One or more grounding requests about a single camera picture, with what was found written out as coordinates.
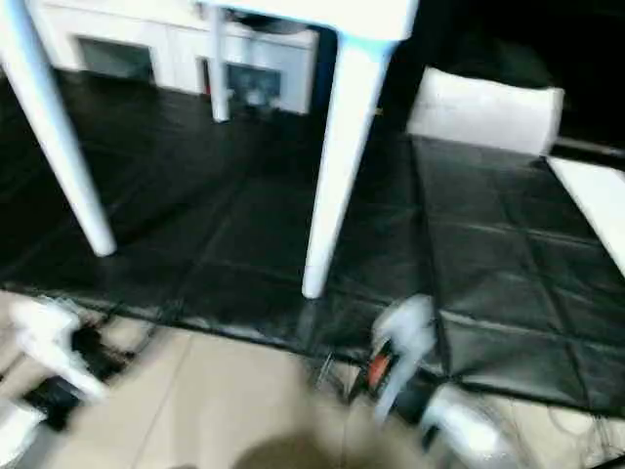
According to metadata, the white plastic table leg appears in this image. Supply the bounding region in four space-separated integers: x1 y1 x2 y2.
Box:
301 37 394 300
208 18 233 124
0 0 118 258

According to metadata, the black work mat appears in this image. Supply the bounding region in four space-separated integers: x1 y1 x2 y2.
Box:
0 68 625 416

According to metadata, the white side table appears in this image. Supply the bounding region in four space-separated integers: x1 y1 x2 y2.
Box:
547 156 625 279

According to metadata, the white plastic bag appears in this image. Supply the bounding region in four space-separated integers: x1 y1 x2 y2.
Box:
405 66 567 157

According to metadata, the white cabinet with glass doors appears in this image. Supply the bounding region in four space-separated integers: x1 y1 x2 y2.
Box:
29 0 321 116

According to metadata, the black cabinet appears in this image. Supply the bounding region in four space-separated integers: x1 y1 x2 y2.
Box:
312 0 625 157

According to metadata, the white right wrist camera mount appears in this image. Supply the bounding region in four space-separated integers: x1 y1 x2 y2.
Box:
371 293 438 421

